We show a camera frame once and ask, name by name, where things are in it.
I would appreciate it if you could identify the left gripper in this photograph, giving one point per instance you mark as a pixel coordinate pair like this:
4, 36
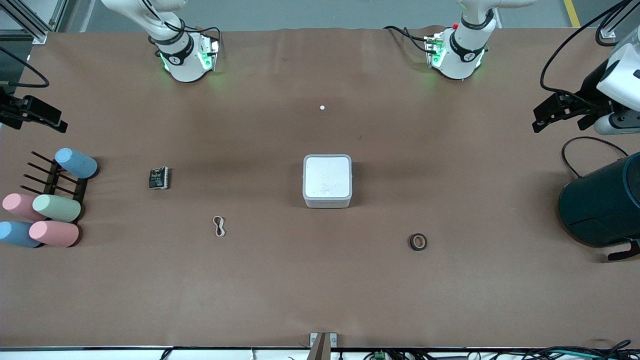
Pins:
593, 89

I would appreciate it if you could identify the black snack packet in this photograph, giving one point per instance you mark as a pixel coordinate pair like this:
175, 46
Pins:
159, 178

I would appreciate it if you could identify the black tape roll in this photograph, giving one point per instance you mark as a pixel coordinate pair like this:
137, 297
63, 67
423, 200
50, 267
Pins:
413, 242

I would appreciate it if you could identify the white rubber band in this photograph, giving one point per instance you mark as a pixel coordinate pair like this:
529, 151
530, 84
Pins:
216, 230

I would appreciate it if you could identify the white square trash bin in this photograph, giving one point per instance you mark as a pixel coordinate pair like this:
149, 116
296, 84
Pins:
327, 181

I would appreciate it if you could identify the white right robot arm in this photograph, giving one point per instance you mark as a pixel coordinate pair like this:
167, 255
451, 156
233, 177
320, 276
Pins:
182, 60

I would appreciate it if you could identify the dark teal pedal bin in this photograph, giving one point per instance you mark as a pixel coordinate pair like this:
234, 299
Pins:
600, 210

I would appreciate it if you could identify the blue plastic cup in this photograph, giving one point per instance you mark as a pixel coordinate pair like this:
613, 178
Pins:
77, 164
15, 233

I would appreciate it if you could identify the black cup rack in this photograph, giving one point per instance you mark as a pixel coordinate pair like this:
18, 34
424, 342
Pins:
51, 184

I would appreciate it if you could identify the pink plastic cup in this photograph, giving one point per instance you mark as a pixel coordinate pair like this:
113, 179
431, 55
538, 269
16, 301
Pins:
54, 233
17, 204

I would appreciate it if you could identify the green plastic cup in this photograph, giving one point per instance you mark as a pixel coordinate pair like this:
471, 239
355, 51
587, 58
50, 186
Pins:
57, 208

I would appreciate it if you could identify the left base connector plate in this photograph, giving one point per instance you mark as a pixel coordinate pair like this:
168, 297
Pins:
434, 50

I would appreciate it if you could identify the base connector plate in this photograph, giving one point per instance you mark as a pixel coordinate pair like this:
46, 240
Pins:
434, 50
210, 52

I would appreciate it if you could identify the right base connector plate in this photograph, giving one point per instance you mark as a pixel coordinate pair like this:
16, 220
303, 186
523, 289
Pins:
210, 52

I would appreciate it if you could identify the green terminal connector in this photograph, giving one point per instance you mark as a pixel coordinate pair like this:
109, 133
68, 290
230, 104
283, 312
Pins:
380, 355

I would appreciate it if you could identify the brown table cover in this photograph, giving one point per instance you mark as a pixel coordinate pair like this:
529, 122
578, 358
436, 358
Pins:
320, 290

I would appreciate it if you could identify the aluminium frame profile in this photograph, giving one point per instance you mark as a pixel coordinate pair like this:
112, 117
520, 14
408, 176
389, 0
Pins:
612, 27
30, 25

